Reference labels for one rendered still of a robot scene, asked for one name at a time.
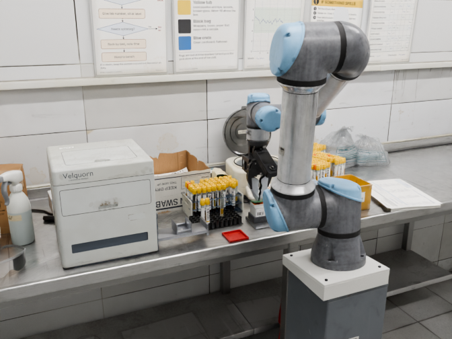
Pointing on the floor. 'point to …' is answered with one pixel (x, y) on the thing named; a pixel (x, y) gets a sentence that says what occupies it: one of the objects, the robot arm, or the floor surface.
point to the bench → (228, 304)
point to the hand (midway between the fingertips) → (259, 198)
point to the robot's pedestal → (334, 313)
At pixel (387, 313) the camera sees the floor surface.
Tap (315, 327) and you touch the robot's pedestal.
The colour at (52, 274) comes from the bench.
